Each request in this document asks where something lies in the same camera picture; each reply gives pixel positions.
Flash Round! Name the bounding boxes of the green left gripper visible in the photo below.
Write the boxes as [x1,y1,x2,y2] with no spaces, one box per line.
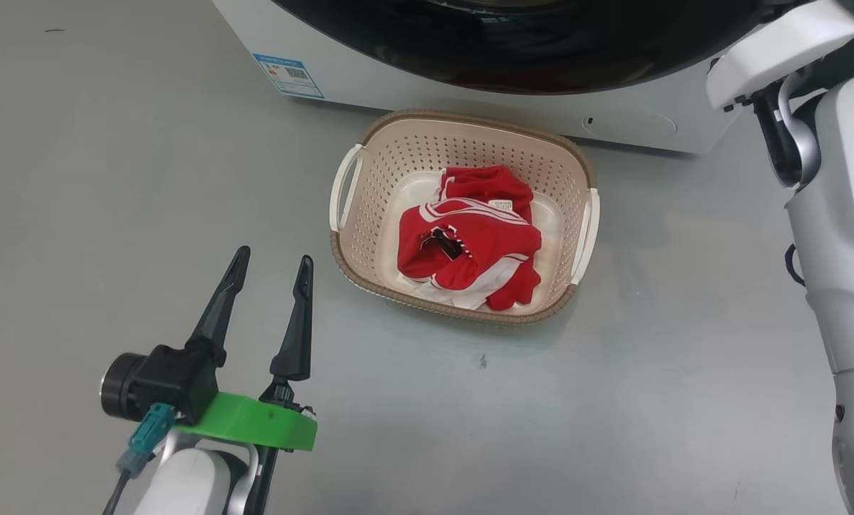
[175,245,319,453]

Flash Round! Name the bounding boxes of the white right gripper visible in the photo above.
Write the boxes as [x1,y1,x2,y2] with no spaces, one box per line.
[705,0,854,110]

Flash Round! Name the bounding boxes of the round black glass washer door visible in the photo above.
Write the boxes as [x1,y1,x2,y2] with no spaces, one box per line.
[270,0,794,96]

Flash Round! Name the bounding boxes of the red and white garment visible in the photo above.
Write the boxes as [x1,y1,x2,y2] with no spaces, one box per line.
[397,165,544,313]

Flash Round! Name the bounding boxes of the cream perforated laundry basket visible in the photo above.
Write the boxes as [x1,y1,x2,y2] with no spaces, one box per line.
[329,109,602,325]

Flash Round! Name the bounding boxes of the white front-load washing machine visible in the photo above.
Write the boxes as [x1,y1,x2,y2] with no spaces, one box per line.
[212,0,744,155]

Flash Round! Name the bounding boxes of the blue energy label sticker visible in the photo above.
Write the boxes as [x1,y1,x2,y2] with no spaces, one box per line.
[252,52,325,100]

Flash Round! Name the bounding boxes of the left camera cable teal plug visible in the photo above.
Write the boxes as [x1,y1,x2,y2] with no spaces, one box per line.
[102,402,178,515]

